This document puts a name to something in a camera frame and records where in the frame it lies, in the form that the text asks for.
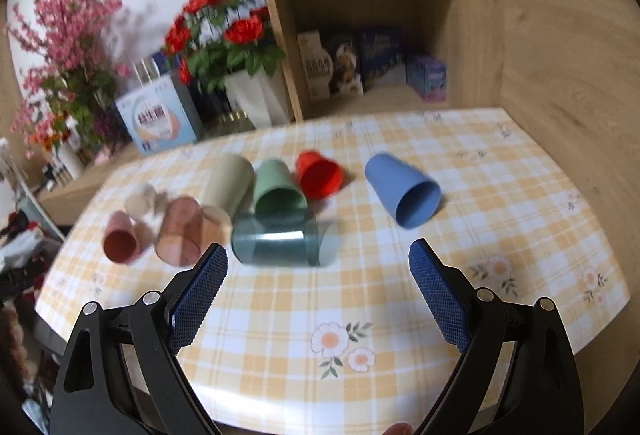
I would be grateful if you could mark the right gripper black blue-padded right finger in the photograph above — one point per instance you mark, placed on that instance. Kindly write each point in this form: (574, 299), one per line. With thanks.
(541, 394)

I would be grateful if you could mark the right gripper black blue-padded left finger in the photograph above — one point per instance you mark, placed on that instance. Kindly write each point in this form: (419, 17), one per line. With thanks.
(94, 393)

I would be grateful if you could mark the pink plastic cup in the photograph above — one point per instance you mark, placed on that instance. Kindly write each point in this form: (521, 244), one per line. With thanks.
(120, 242)

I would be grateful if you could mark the small white cup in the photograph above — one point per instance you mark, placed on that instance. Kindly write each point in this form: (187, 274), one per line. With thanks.
(141, 201)

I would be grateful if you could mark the blue plastic cup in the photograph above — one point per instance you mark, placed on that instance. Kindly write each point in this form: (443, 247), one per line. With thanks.
(409, 196)

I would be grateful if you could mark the teal transparent cup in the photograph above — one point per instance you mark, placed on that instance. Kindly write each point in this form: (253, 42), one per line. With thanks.
(294, 239)

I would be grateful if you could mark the beige plastic cup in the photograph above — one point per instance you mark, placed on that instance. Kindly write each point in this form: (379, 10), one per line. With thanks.
(231, 179)

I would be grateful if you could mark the green plastic cup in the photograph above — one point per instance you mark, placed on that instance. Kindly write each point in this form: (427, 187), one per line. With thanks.
(276, 190)

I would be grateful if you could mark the red plastic cup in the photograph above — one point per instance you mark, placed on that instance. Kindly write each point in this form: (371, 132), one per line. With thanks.
(318, 176)

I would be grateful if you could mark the low wooden cabinet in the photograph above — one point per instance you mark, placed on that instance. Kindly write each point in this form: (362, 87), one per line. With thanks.
(65, 204)

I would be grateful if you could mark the yellow checkered tablecloth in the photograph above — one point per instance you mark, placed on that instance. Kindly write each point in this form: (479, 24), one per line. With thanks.
(351, 348)

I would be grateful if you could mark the light blue carton box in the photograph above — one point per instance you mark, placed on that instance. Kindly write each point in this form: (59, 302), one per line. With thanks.
(160, 115)

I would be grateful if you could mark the dark glass jar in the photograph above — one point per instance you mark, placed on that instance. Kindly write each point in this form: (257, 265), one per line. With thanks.
(219, 116)

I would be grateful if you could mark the pink blossom bouquet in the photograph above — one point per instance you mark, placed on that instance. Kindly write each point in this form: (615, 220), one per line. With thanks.
(74, 86)

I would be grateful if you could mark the white vase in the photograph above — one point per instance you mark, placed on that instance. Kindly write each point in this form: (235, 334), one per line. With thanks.
(263, 98)

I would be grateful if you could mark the purple small box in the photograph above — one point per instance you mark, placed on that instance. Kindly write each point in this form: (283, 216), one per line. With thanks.
(427, 76)

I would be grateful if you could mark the dark blue box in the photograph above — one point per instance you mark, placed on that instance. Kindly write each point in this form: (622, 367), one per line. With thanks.
(382, 56)

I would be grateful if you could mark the dark cartoon box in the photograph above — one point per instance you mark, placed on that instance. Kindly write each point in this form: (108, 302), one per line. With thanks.
(346, 72)

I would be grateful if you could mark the red rose bouquet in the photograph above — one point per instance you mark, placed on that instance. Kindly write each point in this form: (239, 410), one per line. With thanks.
(212, 39)

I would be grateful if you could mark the white snack box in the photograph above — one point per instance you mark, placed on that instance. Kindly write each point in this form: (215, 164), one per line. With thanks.
(317, 63)

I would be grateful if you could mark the wooden shelf unit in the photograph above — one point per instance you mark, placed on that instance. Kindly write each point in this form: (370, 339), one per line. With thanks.
(380, 14)

